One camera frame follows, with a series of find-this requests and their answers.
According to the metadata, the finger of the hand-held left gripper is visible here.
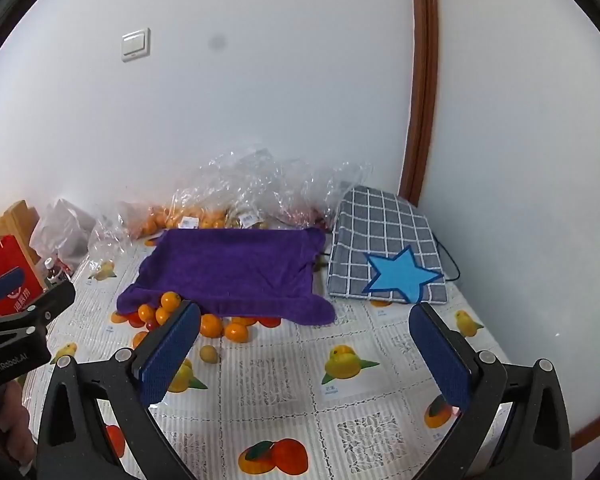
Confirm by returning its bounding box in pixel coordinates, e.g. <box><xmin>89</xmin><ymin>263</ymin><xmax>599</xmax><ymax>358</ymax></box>
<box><xmin>0</xmin><ymin>267</ymin><xmax>26</xmax><ymax>307</ymax></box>
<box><xmin>0</xmin><ymin>280</ymin><xmax>77</xmax><ymax>343</ymax></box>

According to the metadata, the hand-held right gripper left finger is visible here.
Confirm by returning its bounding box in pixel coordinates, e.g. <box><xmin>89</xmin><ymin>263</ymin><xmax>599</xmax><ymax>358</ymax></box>
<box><xmin>37</xmin><ymin>301</ymin><xmax>203</xmax><ymax>480</ymax></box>

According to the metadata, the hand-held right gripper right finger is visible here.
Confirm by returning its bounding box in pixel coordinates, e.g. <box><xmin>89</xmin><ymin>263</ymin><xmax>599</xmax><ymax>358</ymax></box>
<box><xmin>409</xmin><ymin>302</ymin><xmax>573</xmax><ymax>480</ymax></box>

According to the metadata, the person's left hand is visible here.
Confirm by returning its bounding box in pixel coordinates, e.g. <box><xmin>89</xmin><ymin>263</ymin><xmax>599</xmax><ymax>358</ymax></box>
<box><xmin>0</xmin><ymin>382</ymin><xmax>37</xmax><ymax>461</ymax></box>

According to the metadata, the red paper bag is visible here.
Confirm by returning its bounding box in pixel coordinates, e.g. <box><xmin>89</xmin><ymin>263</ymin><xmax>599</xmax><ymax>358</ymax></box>
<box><xmin>0</xmin><ymin>222</ymin><xmax>48</xmax><ymax>306</ymax></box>

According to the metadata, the small bottle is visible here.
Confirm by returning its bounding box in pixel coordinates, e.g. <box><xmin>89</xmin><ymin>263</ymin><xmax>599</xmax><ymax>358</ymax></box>
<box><xmin>45</xmin><ymin>257</ymin><xmax>73</xmax><ymax>286</ymax></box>

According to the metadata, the pile of loose oranges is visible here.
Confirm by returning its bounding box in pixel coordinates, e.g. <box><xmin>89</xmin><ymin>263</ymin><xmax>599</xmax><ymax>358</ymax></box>
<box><xmin>111</xmin><ymin>305</ymin><xmax>283</xmax><ymax>348</ymax></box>

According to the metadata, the white plastic bag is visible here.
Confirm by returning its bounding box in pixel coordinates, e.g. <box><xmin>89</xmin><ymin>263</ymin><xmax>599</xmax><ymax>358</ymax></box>
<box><xmin>29</xmin><ymin>199</ymin><xmax>98</xmax><ymax>266</ymax></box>

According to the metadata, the small clear plastic bag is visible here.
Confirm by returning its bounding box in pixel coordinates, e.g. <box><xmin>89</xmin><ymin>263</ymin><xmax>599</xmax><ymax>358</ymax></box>
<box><xmin>87</xmin><ymin>215</ymin><xmax>131</xmax><ymax>281</ymax></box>

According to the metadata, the purple towel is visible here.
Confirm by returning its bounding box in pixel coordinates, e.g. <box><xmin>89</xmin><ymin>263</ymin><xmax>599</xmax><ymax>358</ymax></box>
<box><xmin>116</xmin><ymin>227</ymin><xmax>337</xmax><ymax>327</ymax></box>

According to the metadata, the fruit print tablecloth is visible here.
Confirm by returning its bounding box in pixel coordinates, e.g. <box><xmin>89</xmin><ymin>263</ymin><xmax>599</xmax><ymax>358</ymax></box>
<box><xmin>20</xmin><ymin>230</ymin><xmax>581</xmax><ymax>480</ymax></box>

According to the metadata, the clear bag of oranges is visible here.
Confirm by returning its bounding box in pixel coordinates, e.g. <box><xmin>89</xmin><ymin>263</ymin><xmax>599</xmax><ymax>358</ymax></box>
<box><xmin>122</xmin><ymin>180</ymin><xmax>231</xmax><ymax>241</ymax></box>

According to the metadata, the grey checked cushion blue star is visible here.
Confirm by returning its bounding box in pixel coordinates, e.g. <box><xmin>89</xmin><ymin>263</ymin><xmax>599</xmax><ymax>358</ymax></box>
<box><xmin>327</xmin><ymin>186</ymin><xmax>451</xmax><ymax>306</ymax></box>

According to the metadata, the clear bag of yellow fruit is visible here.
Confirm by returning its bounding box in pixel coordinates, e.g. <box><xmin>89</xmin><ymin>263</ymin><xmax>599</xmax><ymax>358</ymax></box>
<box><xmin>215</xmin><ymin>147</ymin><xmax>286</xmax><ymax>231</ymax></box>

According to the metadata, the clear bag of red fruit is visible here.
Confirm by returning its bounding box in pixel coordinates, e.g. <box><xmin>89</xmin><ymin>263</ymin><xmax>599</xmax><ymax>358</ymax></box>
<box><xmin>275</xmin><ymin>160</ymin><xmax>376</xmax><ymax>233</ymax></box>

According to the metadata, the black cable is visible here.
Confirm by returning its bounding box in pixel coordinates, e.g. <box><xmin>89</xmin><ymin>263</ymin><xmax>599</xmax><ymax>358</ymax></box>
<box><xmin>437</xmin><ymin>237</ymin><xmax>462</xmax><ymax>283</ymax></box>

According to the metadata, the white light switch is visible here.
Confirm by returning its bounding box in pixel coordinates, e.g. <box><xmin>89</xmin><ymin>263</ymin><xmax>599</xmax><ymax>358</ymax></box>
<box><xmin>120</xmin><ymin>27</ymin><xmax>151</xmax><ymax>63</ymax></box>

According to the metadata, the brown wooden door frame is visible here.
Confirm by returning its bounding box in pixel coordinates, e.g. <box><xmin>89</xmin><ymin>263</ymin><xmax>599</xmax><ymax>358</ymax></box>
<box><xmin>399</xmin><ymin>0</ymin><xmax>440</xmax><ymax>206</ymax></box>

